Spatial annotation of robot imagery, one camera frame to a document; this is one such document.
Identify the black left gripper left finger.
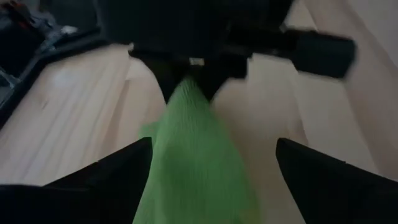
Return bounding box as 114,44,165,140
0,137,153,224

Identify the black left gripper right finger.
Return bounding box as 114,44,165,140
275,138,398,224

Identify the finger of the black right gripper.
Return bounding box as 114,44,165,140
197,54,250,103
128,49,191,104

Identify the green microfiber towel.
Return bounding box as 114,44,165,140
132,76,261,224

